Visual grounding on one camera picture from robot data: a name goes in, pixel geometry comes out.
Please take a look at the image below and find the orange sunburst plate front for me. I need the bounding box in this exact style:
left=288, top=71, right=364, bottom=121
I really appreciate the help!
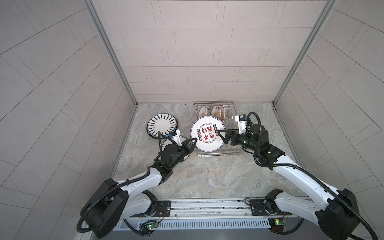
left=198, top=105, right=208, bottom=118

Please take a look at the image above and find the right circuit board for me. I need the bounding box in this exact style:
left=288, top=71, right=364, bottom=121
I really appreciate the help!
left=268, top=218, right=287, bottom=233

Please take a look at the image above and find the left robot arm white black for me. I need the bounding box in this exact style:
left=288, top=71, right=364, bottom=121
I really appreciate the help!
left=76, top=138, right=198, bottom=239

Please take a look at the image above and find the left corner aluminium profile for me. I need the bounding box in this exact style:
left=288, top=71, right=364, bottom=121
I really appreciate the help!
left=84, top=0, right=138, bottom=106

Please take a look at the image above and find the red text green rim plate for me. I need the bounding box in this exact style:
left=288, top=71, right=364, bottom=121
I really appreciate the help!
left=190, top=116, right=226, bottom=153

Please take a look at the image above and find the left circuit board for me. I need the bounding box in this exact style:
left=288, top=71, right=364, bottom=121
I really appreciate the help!
left=140, top=221, right=159, bottom=236

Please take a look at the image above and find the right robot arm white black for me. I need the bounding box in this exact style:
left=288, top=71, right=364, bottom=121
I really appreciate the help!
left=218, top=124, right=365, bottom=240

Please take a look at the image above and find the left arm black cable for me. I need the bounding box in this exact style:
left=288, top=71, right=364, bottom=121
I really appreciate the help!
left=76, top=130, right=178, bottom=237

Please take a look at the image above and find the corner aluminium profile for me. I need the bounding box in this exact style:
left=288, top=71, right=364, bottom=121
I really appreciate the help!
left=273, top=0, right=338, bottom=106
left=84, top=0, right=138, bottom=106

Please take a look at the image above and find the right corner aluminium profile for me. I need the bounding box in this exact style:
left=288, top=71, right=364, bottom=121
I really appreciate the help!
left=273, top=0, right=338, bottom=106

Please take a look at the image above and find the orange pattern plate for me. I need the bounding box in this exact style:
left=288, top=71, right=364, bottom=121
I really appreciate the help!
left=210, top=105, right=221, bottom=119
left=219, top=105, right=226, bottom=122

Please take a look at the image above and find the metal wire dish rack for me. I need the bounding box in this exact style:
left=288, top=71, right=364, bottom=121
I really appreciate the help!
left=190, top=102, right=242, bottom=157

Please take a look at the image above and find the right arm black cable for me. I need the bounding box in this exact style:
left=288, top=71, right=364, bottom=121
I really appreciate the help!
left=242, top=111, right=379, bottom=240

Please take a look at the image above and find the circuit board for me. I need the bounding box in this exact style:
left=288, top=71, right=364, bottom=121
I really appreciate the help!
left=140, top=221, right=159, bottom=236
left=268, top=218, right=287, bottom=233

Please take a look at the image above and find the black white striped plate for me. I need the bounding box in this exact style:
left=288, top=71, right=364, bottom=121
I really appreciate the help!
left=147, top=113, right=179, bottom=139

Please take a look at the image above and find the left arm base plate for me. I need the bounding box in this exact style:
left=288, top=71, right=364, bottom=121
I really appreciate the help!
left=143, top=201, right=172, bottom=217

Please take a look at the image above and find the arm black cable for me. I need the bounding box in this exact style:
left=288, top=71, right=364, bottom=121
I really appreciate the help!
left=76, top=130, right=178, bottom=237
left=242, top=111, right=379, bottom=240

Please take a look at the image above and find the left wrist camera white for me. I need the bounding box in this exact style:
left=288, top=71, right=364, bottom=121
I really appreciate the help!
left=168, top=129, right=181, bottom=147

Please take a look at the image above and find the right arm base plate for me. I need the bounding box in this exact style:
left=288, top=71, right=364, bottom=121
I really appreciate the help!
left=245, top=199, right=284, bottom=216

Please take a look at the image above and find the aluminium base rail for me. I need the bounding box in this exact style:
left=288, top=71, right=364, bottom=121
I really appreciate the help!
left=119, top=196, right=334, bottom=222

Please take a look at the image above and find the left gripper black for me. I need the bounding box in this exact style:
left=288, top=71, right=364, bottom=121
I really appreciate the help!
left=167, top=138, right=197, bottom=171

